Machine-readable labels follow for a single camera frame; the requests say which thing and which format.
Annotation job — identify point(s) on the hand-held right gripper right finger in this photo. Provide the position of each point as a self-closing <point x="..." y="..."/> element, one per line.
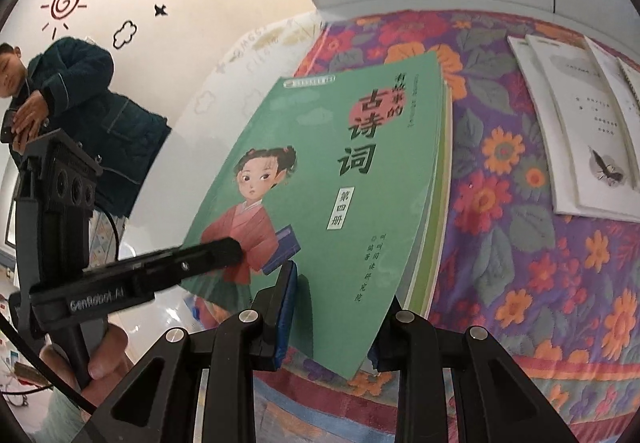
<point x="400" y="343"/>

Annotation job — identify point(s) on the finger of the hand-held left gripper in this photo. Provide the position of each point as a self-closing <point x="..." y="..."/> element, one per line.
<point x="200" y="260"/>

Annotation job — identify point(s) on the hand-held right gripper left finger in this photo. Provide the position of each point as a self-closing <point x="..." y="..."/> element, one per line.
<point x="287" y="313"/>

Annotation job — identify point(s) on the teal girl-cover book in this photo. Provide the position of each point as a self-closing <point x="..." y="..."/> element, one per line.
<point x="310" y="203"/>

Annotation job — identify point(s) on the stack of paperback books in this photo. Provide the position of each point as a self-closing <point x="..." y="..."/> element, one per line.
<point x="435" y="203"/>

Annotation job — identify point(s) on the white eagle-picture booklet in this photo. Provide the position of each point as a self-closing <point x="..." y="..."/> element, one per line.
<point x="580" y="123"/>

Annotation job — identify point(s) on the person's left forearm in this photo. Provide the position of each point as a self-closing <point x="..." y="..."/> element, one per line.
<point x="60" y="418"/>

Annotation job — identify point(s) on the person's left hand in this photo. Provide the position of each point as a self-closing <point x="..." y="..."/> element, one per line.
<point x="107" y="363"/>

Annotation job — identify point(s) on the floral blanket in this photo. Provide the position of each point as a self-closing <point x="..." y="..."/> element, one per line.
<point x="525" y="273"/>

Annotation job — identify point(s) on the white spiral booklet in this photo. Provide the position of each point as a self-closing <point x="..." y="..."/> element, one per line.
<point x="631" y="83"/>

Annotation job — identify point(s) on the red sun wall decal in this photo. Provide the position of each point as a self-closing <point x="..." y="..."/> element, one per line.
<point x="65" y="5"/>

